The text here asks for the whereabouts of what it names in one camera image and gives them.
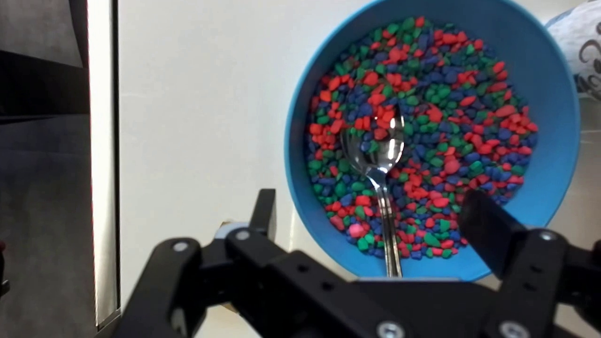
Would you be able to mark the blue bowl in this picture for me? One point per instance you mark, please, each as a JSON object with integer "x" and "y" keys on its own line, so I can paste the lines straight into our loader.
{"x": 557, "y": 124}

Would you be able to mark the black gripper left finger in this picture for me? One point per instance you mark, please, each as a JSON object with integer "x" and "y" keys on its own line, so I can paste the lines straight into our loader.
{"x": 189, "y": 274}

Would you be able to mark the metal spoon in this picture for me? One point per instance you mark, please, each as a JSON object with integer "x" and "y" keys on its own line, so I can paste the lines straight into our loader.
{"x": 377, "y": 150}

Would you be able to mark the colourful cereal pieces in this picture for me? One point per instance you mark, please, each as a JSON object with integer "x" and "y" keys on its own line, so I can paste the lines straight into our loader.
{"x": 452, "y": 113}

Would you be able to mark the white printed paper cup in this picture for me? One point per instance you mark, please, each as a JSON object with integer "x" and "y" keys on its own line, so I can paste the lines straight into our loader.
{"x": 583, "y": 43}

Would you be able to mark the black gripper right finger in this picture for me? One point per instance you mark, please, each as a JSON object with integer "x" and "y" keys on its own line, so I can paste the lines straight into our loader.
{"x": 538, "y": 282}

